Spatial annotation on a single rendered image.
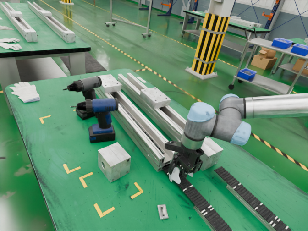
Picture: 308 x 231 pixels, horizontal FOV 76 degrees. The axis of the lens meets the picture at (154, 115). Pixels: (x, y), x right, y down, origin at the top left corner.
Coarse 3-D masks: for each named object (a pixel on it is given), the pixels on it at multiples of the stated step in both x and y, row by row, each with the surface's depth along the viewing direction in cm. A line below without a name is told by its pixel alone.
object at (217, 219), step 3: (216, 216) 69; (219, 216) 69; (213, 219) 68; (216, 219) 69; (219, 219) 68; (222, 219) 69; (210, 222) 67; (213, 222) 67; (216, 222) 67; (213, 225) 66
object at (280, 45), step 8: (248, 40) 319; (256, 40) 329; (264, 40) 340; (280, 40) 309; (288, 40) 318; (272, 48) 299; (280, 48) 303; (288, 48) 314; (296, 48) 285; (304, 48) 278; (296, 56) 284; (304, 56) 280; (240, 64) 338; (304, 64) 283; (240, 72) 345; (248, 72) 347; (256, 72) 352; (240, 80) 396; (248, 80) 342; (256, 80) 347; (264, 80) 353; (272, 80) 359; (296, 80) 296; (232, 88) 361; (264, 88) 326; (272, 88) 326; (280, 88) 331; (288, 88) 336
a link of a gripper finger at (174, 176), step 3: (174, 168) 76; (177, 168) 76; (174, 171) 77; (177, 171) 76; (171, 174) 77; (174, 174) 77; (177, 174) 76; (171, 177) 78; (174, 177) 77; (177, 177) 76; (171, 180) 80; (174, 180) 77; (177, 180) 76; (180, 180) 75
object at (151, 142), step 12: (108, 96) 115; (120, 96) 118; (120, 108) 107; (132, 108) 108; (120, 120) 107; (132, 120) 99; (144, 120) 101; (132, 132) 97; (144, 132) 97; (156, 132) 94; (144, 144) 90; (156, 144) 91; (156, 156) 83; (168, 156) 88; (156, 168) 85
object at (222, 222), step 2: (222, 220) 68; (224, 220) 68; (220, 222) 68; (222, 222) 68; (224, 222) 68; (216, 224) 67; (218, 224) 67; (220, 224) 67; (222, 224) 67; (224, 224) 67; (226, 224) 68; (214, 226) 66; (216, 226) 66; (218, 226) 66; (220, 226) 66; (222, 226) 66; (224, 226) 67; (214, 228) 66; (216, 228) 66; (218, 228) 66; (220, 228) 66; (216, 230) 65; (218, 230) 65
